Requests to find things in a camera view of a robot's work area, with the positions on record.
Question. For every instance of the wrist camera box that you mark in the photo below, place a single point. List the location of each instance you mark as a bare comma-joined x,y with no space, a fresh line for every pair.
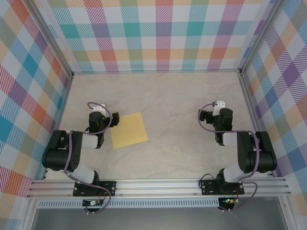
219,105
99,107

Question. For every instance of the yellow cloth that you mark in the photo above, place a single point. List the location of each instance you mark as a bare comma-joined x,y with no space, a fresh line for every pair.
129,130

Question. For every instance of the aluminium table side rail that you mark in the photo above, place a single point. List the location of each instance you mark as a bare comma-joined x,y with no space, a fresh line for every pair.
254,119
62,112

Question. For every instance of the grey metal panel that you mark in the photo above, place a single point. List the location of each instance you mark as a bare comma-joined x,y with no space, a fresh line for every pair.
156,219

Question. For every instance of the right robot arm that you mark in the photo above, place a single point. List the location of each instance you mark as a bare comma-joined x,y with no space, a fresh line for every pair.
261,155

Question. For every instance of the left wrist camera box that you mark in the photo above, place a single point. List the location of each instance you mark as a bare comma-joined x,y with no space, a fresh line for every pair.
99,107

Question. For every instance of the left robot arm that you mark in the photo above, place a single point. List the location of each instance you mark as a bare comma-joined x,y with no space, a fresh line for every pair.
60,155

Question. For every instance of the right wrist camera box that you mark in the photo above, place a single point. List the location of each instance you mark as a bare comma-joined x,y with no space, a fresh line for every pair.
219,105

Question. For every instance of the aluminium frame post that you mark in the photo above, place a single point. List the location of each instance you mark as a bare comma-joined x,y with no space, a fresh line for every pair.
51,40
261,36

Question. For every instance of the long aluminium base rail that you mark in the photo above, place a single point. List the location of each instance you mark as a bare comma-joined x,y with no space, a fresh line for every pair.
156,188

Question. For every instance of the aluminium frame crossbar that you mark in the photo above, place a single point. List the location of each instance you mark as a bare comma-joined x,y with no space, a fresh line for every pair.
156,71

